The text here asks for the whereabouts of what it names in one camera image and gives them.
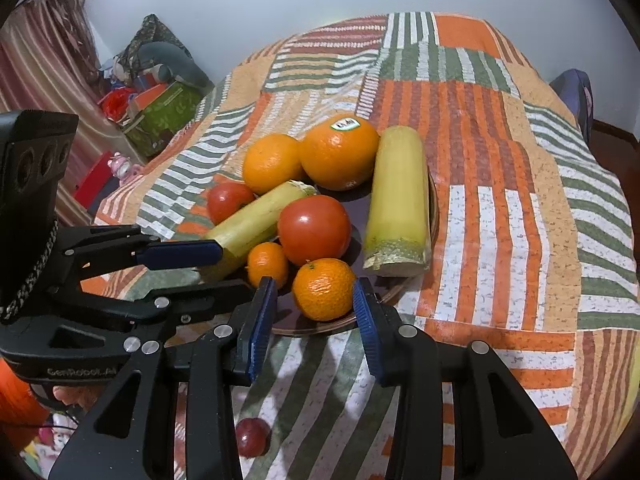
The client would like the patchwork striped bedspread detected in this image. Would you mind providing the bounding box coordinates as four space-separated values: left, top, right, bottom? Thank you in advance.
96 12 639 479

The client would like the striped red curtain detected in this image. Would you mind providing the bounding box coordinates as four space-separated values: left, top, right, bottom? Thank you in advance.
1 0 127 226

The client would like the small mandarin orange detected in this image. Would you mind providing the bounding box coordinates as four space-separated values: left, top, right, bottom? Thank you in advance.
246 242 288 288
292 258 356 322

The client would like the small red tomato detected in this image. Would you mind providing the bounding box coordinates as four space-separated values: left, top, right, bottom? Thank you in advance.
206 182 255 226

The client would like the pink small toy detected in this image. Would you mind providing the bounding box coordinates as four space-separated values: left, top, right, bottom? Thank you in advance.
107 152 142 185

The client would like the green patterned storage box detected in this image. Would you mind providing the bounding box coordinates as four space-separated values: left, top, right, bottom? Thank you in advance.
124 81 202 160

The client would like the medium orange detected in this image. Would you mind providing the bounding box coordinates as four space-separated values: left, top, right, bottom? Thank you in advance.
242 133 305 195

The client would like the large orange with sticker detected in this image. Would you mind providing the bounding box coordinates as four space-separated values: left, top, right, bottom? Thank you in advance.
299 114 380 192

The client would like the red plastic bag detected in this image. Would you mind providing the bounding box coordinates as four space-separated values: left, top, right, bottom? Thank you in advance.
99 87 137 122

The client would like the camouflage patterned cushion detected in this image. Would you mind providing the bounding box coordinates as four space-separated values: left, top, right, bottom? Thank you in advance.
117 14 192 77

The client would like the small dark red grape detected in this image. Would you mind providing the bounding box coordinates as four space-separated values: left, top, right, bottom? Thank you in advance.
235 417 271 458

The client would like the purple ceramic plate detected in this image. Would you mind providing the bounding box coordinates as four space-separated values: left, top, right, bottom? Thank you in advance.
234 169 441 338

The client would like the yellow sugarcane piece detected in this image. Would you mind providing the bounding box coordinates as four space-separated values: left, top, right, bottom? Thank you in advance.
362 126 432 278
198 180 318 283

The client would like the red blue box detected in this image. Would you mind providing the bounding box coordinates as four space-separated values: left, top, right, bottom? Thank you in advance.
73 152 119 212

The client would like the large red tomato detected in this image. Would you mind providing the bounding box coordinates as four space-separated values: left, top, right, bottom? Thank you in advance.
278 195 352 266

